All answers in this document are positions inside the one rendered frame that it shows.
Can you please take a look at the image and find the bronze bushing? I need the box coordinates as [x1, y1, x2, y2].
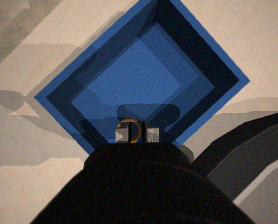
[117, 118, 141, 143]

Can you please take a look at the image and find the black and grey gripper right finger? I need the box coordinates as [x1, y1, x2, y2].
[142, 121, 159, 143]

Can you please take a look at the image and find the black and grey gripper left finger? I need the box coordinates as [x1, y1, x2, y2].
[115, 122, 131, 143]

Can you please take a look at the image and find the blue square tray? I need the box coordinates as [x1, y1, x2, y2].
[34, 0, 250, 155]

